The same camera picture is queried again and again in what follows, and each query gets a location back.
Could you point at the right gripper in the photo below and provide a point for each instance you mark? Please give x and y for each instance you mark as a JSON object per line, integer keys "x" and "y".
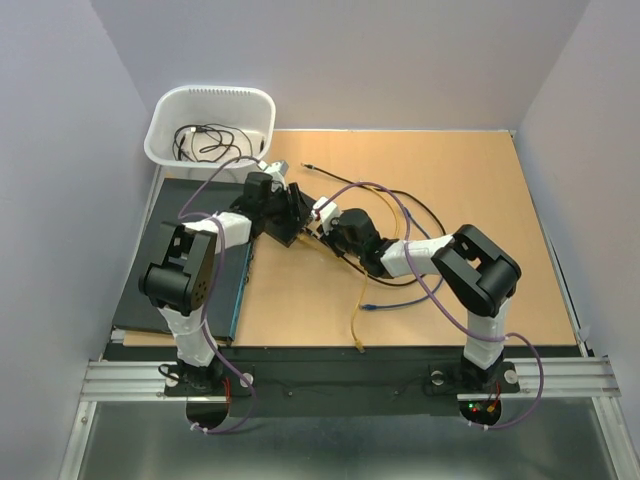
{"x": 328, "y": 238}

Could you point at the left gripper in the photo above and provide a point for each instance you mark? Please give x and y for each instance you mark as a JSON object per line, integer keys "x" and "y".
{"x": 298, "y": 209}

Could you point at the small black network switch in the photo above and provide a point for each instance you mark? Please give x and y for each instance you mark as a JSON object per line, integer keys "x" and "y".
{"x": 284, "y": 233}

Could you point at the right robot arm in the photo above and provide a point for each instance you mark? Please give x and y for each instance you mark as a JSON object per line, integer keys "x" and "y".
{"x": 480, "y": 274}

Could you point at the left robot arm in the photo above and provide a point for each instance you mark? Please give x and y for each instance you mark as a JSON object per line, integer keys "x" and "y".
{"x": 198, "y": 368}

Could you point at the white plastic bin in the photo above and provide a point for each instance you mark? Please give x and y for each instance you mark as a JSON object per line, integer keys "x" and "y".
{"x": 194, "y": 129}

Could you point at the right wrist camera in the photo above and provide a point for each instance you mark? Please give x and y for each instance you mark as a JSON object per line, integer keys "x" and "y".
{"x": 324, "y": 216}

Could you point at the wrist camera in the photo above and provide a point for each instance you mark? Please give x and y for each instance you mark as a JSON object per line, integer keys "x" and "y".
{"x": 277, "y": 170}
{"x": 324, "y": 216}

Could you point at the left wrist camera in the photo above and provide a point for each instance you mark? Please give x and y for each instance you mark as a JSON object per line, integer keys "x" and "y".
{"x": 277, "y": 170}

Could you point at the large black rack switch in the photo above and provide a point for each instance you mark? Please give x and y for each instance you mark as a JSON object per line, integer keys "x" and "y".
{"x": 160, "y": 275}

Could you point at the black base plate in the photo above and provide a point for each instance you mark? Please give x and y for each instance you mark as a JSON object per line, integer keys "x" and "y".
{"x": 290, "y": 382}

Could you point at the aluminium rail frame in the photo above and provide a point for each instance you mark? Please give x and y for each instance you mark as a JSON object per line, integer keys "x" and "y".
{"x": 561, "y": 424}

